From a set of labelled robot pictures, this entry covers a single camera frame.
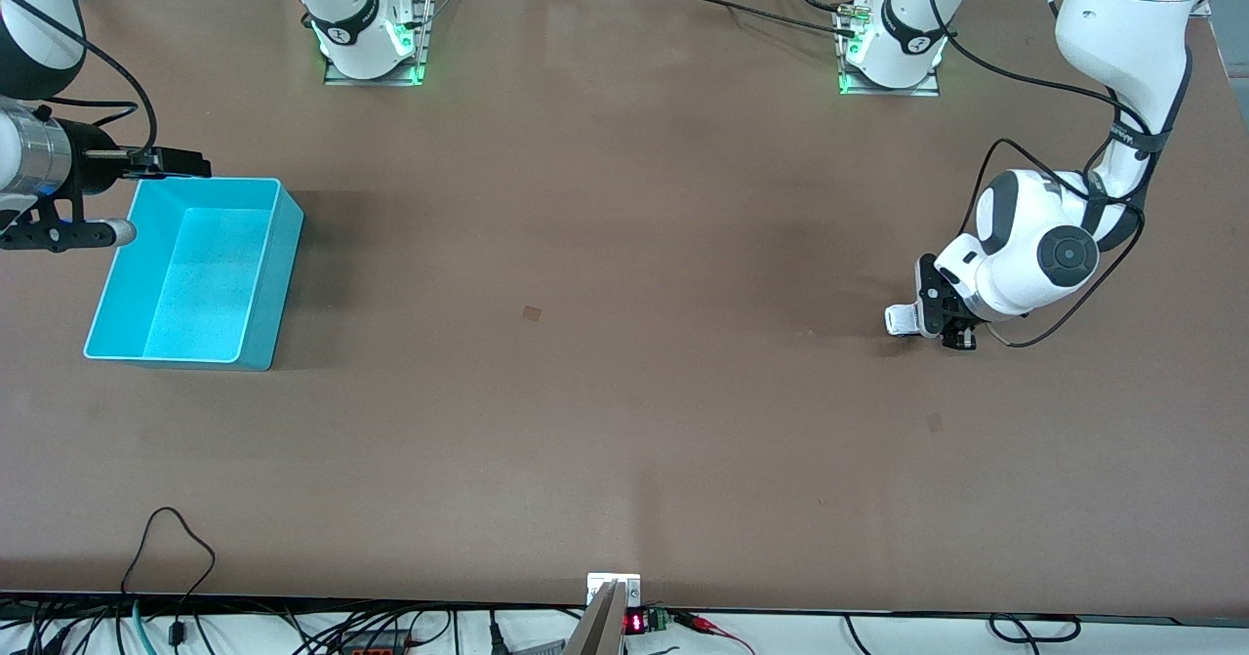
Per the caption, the black coiled cable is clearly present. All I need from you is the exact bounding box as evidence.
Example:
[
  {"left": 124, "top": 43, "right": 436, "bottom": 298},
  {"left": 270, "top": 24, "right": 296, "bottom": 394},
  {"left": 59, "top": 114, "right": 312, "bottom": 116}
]
[{"left": 987, "top": 613, "right": 1082, "bottom": 645}]

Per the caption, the grey aluminium beam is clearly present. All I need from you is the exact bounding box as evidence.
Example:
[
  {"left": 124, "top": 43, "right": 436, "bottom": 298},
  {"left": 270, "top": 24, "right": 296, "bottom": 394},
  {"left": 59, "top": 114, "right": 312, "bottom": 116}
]
[{"left": 563, "top": 582, "right": 627, "bottom": 655}]

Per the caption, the black base connector cable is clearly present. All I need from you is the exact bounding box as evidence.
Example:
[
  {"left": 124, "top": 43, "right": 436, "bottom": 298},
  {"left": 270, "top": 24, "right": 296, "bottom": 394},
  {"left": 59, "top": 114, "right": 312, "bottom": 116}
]
[{"left": 673, "top": 0, "right": 865, "bottom": 41}]

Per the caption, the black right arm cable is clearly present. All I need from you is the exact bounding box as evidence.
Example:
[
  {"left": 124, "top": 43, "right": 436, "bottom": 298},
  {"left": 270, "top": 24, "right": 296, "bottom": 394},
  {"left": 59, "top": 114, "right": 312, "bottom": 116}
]
[{"left": 0, "top": 0, "right": 159, "bottom": 153}]

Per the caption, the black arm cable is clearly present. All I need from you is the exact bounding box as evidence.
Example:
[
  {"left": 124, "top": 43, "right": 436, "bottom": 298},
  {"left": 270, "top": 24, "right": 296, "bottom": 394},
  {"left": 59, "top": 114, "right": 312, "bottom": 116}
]
[
  {"left": 922, "top": 0, "right": 1193, "bottom": 349},
  {"left": 0, "top": 0, "right": 159, "bottom": 153}
]

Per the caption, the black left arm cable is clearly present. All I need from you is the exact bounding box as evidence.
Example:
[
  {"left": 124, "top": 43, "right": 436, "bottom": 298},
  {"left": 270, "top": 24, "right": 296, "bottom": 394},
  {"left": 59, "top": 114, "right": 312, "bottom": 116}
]
[{"left": 922, "top": 0, "right": 1193, "bottom": 349}]

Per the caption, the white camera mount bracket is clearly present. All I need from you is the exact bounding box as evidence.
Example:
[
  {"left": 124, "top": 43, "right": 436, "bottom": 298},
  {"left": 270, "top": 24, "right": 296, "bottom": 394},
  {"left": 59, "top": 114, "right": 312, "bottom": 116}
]
[{"left": 586, "top": 572, "right": 642, "bottom": 607}]

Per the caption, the red clip lead wire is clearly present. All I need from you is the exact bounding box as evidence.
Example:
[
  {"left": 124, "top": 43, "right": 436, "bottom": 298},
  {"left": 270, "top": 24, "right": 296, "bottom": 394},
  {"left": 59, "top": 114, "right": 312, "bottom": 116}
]
[{"left": 673, "top": 611, "right": 757, "bottom": 655}]

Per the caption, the thin black looped cable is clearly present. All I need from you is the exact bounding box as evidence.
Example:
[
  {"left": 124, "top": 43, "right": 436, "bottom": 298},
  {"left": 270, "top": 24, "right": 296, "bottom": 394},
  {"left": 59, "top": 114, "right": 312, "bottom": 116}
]
[{"left": 119, "top": 507, "right": 218, "bottom": 648}]

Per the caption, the blue plastic bin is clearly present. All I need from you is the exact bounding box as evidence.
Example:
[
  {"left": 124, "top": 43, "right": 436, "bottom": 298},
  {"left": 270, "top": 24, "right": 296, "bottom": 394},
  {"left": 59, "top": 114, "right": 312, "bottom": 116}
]
[{"left": 83, "top": 177, "right": 304, "bottom": 373}]

